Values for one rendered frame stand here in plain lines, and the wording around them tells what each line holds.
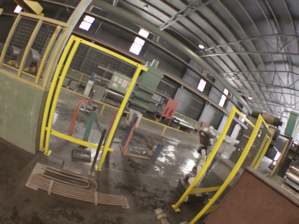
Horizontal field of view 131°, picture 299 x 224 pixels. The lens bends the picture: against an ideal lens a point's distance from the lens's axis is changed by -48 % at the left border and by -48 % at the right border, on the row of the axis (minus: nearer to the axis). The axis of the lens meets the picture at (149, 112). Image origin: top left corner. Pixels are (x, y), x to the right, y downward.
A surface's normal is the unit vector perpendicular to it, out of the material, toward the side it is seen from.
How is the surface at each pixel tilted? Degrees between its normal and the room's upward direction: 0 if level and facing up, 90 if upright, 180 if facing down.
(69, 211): 0
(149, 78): 90
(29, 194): 0
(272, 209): 90
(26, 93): 90
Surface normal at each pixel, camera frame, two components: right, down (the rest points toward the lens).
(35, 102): 0.34, 0.26
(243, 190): -0.85, -0.33
